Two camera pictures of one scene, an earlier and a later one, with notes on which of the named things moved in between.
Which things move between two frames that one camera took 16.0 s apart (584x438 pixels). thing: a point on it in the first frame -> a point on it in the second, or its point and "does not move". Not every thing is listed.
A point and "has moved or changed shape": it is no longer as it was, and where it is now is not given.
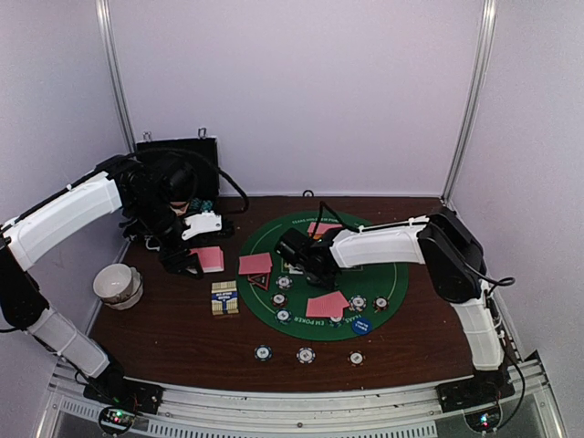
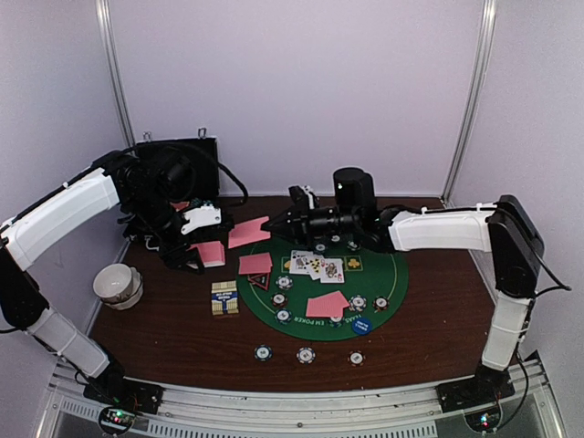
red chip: x=380 y=303 does not move
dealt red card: x=250 y=265 does not move
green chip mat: x=336 y=322 does not move
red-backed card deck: x=211 y=258 has moved or changed shape
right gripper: x=329 y=283 -> x=296 y=224
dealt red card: x=255 y=264 does not move
